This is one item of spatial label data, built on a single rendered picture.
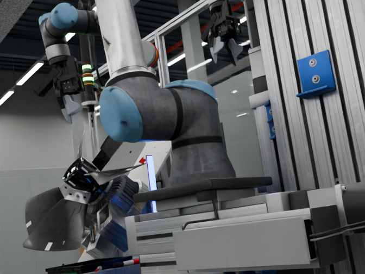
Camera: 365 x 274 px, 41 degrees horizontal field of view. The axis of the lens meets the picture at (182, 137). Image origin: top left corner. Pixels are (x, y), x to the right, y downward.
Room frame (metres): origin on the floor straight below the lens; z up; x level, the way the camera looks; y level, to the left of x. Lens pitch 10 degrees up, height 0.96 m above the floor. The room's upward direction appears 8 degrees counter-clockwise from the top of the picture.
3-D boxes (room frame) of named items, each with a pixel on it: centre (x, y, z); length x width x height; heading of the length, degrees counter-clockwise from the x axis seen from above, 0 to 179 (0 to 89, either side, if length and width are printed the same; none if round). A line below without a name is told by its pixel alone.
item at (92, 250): (1.85, 0.36, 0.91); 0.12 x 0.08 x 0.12; 130
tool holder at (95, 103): (1.84, 0.34, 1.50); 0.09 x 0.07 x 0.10; 165
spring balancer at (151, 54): (2.52, 0.15, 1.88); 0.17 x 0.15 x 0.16; 40
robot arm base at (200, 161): (1.08, -0.03, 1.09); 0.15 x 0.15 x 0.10
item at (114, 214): (1.81, 0.28, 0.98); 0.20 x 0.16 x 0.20; 130
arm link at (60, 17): (1.43, 0.31, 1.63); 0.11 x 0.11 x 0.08; 31
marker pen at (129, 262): (1.48, 0.19, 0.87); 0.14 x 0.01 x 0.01; 126
